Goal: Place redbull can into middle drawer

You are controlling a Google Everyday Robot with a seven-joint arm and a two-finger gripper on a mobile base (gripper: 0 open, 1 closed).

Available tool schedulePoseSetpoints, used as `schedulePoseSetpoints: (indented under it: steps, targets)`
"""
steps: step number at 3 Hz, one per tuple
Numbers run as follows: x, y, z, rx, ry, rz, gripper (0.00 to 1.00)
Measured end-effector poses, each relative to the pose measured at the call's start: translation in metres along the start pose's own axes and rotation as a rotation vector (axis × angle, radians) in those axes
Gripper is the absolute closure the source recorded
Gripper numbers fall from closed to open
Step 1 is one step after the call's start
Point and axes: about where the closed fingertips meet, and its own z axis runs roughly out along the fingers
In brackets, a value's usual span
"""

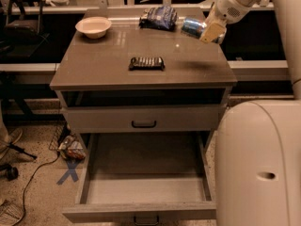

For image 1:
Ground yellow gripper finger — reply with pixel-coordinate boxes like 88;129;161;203
200;21;227;43

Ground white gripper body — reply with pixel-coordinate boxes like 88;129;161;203
208;0;255;26

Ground blue silver redbull can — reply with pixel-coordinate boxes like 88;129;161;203
181;17;207;39

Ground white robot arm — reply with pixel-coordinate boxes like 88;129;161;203
201;0;301;226

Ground grey drawer cabinet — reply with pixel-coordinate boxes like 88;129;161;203
49;7;238;226

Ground closed grey upper drawer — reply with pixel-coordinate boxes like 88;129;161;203
62;105;225;133

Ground open grey lower drawer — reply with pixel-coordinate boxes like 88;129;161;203
63;132;216;226

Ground blue chip bag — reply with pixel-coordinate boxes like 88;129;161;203
139;6;178;31

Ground black snack bar wrapper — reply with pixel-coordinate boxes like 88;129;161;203
129;56;165;71

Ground white bowl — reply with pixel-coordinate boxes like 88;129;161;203
75;17;112;39

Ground snack packets on floor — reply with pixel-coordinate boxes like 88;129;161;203
58;136;86;160

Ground black chair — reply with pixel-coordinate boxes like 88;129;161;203
0;0;47;58

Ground blue tape cross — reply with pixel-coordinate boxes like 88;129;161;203
56;160;80;186

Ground wire basket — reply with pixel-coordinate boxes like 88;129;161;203
49;122;70;151

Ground black cable left floor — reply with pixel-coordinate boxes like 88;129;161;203
12;153;61;226

